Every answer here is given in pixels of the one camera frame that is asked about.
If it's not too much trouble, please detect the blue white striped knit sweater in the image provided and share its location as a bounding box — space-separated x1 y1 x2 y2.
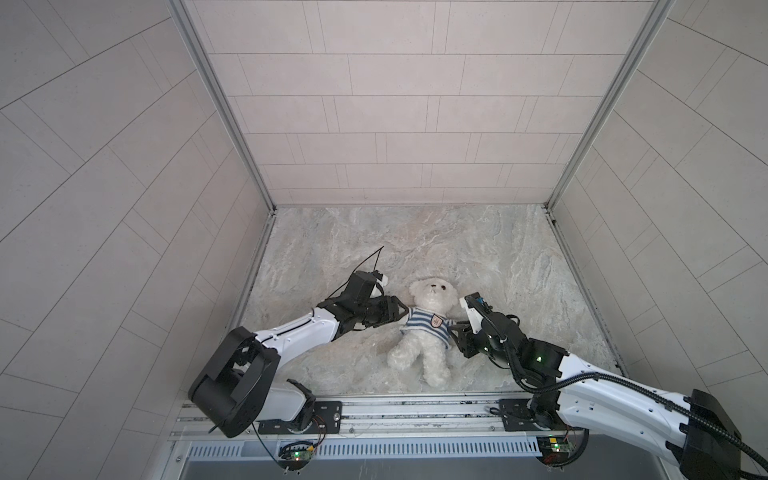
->
400 307 455 349

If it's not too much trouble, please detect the white teddy bear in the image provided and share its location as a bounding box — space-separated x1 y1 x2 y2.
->
387 277 459 388

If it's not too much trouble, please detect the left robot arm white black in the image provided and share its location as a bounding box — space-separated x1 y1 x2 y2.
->
188 270 408 438

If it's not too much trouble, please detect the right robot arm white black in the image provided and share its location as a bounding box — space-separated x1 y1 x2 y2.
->
449 310 742 479

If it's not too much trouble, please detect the ventilation grille strip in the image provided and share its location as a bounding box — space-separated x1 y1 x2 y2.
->
187 437 542 461

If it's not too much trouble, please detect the right controller circuit board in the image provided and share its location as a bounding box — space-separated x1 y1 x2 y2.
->
536 436 576 465

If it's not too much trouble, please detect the controller circuit board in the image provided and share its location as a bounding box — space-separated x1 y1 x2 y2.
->
536 436 576 465
278 440 317 471

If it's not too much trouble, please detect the left controller circuit board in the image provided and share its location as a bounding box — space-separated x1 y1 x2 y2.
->
278 440 317 471

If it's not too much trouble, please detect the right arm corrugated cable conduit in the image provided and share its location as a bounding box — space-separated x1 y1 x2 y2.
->
467 293 768 480

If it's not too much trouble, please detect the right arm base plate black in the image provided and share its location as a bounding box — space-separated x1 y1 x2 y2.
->
497 398 567 432

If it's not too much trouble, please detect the aluminium mounting rail frame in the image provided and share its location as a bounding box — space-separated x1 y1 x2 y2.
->
167 392 672 444

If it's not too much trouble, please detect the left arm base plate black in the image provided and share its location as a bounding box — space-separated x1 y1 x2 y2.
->
258 401 343 435

